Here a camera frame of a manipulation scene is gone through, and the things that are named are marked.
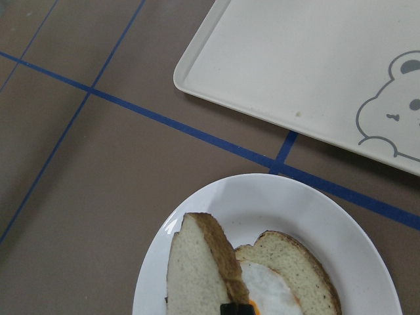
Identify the white round plate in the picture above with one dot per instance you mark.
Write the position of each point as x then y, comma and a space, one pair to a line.
246, 206

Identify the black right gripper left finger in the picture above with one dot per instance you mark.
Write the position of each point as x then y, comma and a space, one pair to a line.
228, 309

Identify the bread slice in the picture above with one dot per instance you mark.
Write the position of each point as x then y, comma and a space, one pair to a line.
303, 273
202, 270

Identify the fried egg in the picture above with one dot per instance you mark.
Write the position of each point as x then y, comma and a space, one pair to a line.
268, 291

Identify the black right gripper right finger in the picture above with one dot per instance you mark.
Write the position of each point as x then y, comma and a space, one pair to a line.
246, 309

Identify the cream bear serving tray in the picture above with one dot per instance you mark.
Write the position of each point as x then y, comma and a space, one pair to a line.
344, 72

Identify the bread slice under egg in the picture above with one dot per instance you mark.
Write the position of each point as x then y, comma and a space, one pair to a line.
303, 273

